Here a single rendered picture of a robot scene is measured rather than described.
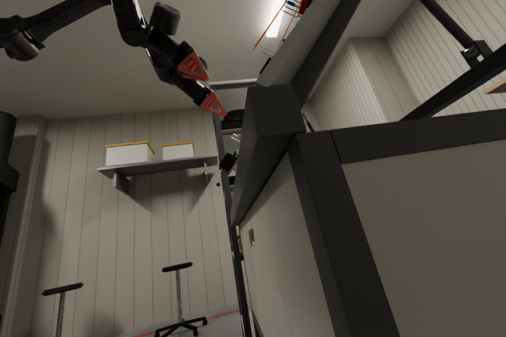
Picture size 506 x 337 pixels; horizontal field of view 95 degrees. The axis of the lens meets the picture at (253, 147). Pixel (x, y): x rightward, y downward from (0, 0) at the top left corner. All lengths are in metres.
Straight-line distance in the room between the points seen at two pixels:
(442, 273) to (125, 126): 4.24
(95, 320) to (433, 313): 3.79
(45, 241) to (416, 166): 4.14
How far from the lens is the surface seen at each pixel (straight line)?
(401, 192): 0.28
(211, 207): 3.63
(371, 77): 3.44
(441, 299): 0.29
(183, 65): 0.70
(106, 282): 3.85
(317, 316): 0.32
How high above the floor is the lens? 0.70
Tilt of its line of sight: 22 degrees up
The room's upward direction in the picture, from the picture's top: 11 degrees counter-clockwise
